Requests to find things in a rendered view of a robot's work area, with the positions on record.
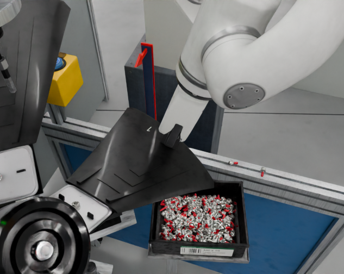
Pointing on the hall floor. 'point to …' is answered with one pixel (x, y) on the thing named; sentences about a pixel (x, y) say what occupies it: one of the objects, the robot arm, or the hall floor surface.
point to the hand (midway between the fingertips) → (172, 137)
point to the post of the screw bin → (172, 266)
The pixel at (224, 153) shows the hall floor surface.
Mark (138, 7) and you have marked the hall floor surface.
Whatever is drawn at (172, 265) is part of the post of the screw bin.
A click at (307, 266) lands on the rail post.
